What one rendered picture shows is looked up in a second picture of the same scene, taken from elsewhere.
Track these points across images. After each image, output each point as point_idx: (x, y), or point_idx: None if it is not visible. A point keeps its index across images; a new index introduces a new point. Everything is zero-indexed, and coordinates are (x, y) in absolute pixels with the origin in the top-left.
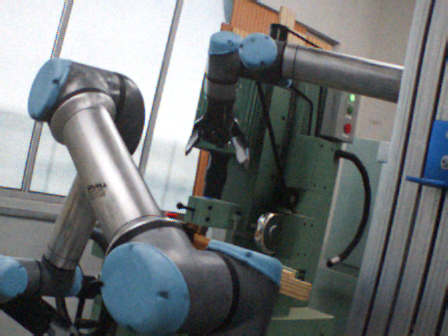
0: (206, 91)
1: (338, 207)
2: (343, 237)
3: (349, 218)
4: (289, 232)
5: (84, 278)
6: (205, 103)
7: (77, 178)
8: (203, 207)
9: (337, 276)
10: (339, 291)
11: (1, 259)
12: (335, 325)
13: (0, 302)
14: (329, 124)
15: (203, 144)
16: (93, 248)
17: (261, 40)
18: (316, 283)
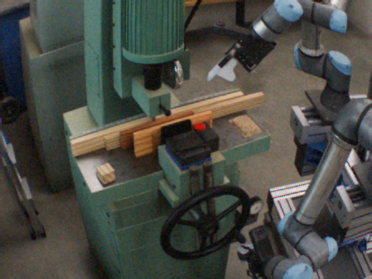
0: (269, 40)
1: (43, 11)
2: (54, 26)
3: (56, 12)
4: (182, 64)
5: (215, 222)
6: (163, 25)
7: (340, 170)
8: (170, 98)
9: (58, 52)
10: (64, 60)
11: (330, 247)
12: (68, 80)
13: (270, 278)
14: None
15: (173, 57)
16: (96, 201)
17: (346, 17)
18: (41, 67)
